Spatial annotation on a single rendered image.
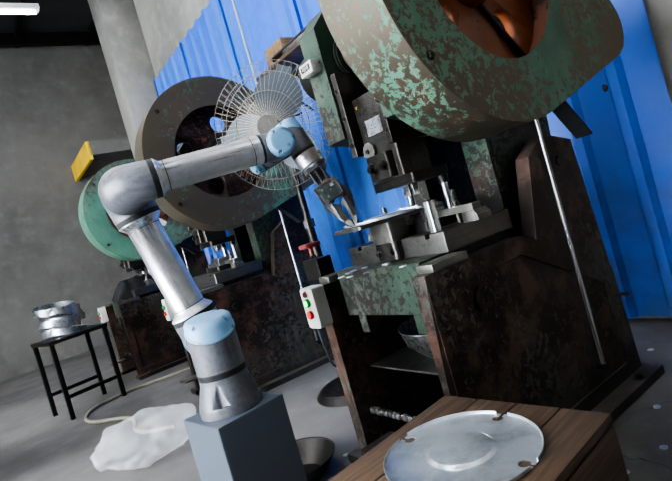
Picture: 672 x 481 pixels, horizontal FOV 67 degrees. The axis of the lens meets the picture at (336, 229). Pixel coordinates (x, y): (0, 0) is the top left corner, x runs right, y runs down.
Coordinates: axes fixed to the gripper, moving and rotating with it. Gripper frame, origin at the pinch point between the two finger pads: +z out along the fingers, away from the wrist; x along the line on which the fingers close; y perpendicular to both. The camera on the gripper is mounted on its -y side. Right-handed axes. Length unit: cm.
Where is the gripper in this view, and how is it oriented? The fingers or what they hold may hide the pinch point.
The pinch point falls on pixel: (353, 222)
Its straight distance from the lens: 150.9
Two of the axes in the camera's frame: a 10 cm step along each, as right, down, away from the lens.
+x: 8.1, -5.7, -1.4
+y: -1.3, 0.6, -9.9
